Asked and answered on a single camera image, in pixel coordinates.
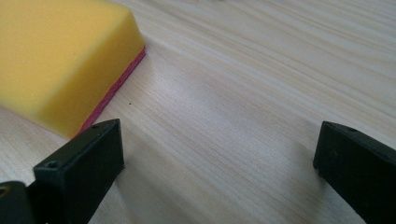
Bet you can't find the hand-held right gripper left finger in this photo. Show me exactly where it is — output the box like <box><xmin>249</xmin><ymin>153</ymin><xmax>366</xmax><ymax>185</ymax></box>
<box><xmin>27</xmin><ymin>118</ymin><xmax>126</xmax><ymax>224</ymax></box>

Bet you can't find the yellow sponge with red base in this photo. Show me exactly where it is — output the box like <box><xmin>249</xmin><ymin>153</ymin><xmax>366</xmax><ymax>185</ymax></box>
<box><xmin>0</xmin><ymin>0</ymin><xmax>148</xmax><ymax>140</ymax></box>

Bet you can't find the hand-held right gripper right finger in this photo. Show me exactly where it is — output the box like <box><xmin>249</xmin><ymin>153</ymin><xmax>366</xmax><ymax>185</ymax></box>
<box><xmin>312</xmin><ymin>120</ymin><xmax>396</xmax><ymax>224</ymax></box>

